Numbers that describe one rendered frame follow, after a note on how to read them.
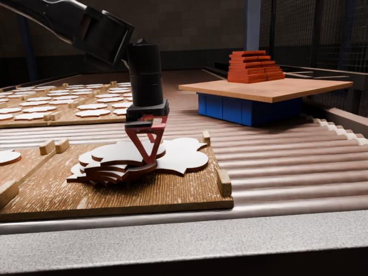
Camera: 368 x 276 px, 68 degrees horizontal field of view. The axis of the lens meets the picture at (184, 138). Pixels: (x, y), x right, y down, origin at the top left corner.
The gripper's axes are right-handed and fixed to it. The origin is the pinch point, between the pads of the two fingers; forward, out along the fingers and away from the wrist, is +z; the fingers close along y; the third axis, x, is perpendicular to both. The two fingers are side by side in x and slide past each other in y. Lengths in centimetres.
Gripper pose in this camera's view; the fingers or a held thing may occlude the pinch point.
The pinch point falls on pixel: (152, 149)
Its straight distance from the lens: 54.1
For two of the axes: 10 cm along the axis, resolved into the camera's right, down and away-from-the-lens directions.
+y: 0.1, -3.1, 9.5
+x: -10.0, 0.5, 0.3
